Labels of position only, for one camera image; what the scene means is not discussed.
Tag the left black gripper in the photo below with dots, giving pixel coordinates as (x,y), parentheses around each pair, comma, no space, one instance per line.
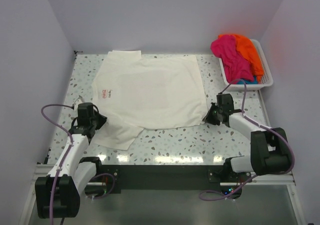
(102,119)

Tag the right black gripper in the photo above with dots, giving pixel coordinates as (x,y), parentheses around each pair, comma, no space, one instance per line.
(208,118)

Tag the white t shirt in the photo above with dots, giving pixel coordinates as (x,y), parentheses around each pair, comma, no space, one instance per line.
(136,94)

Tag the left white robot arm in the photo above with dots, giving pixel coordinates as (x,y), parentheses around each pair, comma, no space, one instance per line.
(58,194)

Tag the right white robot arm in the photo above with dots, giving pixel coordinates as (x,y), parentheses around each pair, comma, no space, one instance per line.
(270,153)

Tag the pink t shirt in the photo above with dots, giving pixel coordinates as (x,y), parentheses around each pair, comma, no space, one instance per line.
(234,64)

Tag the blue t shirt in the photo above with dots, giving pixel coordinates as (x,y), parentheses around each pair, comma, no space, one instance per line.
(248,82)

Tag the white plastic basket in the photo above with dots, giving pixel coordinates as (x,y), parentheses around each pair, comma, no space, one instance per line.
(265,81)

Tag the orange t shirt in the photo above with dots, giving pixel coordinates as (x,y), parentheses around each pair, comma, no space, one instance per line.
(247,49)

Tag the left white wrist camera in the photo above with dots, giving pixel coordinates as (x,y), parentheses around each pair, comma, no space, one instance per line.
(77,102)

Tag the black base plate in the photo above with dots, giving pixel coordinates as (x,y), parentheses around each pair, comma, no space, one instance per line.
(115,179)

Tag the aluminium rail frame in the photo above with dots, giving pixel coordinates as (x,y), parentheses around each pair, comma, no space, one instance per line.
(42,170)

